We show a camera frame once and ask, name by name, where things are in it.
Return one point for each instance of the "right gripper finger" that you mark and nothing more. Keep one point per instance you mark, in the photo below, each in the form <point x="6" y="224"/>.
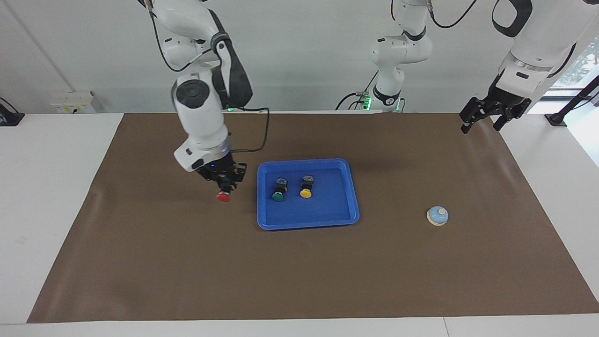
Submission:
<point x="220" y="184"/>
<point x="237" y="180"/>

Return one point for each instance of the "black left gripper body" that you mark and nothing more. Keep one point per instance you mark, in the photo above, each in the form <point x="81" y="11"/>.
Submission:
<point x="496" y="105"/>

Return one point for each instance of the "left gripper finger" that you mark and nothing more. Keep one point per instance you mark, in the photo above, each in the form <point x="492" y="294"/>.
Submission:
<point x="467" y="125"/>
<point x="500" y="122"/>

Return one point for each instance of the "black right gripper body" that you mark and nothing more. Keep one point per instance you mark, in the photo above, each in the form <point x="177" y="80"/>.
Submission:
<point x="220" y="169"/>

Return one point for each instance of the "red push button switch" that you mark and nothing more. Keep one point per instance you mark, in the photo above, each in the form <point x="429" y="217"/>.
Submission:
<point x="223" y="197"/>

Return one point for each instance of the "green push button switch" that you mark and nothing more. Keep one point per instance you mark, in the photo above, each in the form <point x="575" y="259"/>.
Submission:
<point x="278" y="196"/>

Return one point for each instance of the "yellow push button switch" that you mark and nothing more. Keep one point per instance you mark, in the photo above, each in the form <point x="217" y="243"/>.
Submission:
<point x="306" y="193"/>

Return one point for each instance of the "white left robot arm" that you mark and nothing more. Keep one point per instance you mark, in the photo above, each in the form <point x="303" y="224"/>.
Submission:
<point x="402" y="51"/>

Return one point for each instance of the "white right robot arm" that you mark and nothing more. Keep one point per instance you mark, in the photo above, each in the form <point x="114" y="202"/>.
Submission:
<point x="201" y="117"/>

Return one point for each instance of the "blue plastic tray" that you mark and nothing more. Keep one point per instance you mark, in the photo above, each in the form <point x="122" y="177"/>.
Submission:
<point x="327" y="206"/>

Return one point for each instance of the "light blue service bell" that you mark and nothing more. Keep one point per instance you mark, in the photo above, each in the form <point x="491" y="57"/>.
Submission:
<point x="438" y="215"/>

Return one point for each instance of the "black angled stand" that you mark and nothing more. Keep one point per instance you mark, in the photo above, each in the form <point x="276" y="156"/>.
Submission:
<point x="557" y="119"/>

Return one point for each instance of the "window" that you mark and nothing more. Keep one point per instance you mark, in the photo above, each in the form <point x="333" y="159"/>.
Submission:
<point x="582" y="63"/>

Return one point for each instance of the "brown table mat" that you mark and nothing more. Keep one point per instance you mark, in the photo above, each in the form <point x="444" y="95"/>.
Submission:
<point x="281" y="271"/>

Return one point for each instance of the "black table clamp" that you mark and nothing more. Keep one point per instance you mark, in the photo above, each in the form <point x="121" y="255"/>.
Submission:
<point x="9" y="118"/>

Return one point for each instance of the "white wall outlet box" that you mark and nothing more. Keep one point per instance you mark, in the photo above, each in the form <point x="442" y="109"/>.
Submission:
<point x="70" y="105"/>

